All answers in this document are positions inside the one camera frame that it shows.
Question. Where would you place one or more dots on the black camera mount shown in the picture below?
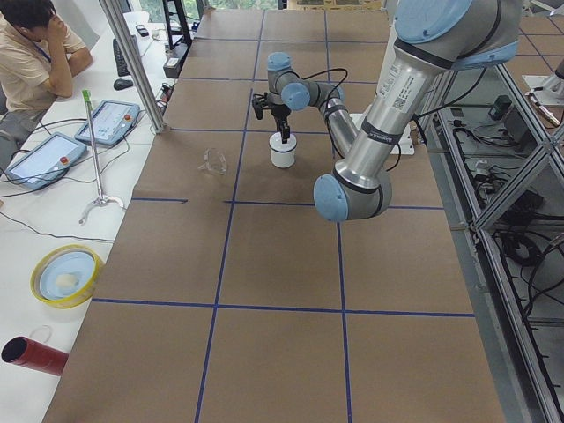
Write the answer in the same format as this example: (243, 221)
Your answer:
(260, 103)

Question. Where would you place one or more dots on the yellow tape roll with plate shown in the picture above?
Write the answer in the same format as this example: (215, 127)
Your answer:
(66, 277)

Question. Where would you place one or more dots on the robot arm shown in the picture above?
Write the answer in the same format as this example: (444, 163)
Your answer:
(432, 37)
(288, 92)

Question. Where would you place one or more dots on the aluminium frame post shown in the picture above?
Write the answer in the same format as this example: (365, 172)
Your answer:
(117, 22)

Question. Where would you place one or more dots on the green handled reach grabber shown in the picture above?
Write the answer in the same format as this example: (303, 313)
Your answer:
(102, 198)

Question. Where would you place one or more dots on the white enamel cup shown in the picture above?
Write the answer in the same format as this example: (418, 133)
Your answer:
(282, 153)

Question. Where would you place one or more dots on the clear glass funnel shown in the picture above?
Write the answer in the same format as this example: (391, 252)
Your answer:
(214, 162)

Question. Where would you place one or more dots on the red cylinder tube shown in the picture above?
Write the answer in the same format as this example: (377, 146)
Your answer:
(25, 352)

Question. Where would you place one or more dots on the black keyboard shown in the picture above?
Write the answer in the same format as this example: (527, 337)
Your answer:
(120, 63)

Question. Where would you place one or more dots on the near teach pendant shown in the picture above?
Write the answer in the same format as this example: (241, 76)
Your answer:
(47, 162)

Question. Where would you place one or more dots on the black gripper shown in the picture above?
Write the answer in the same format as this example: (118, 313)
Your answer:
(279, 114)

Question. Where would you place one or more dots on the seated person beige shirt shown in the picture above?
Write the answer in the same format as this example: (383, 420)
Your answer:
(40, 56)

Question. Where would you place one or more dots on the black computer mouse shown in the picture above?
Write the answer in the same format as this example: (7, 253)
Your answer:
(122, 84)

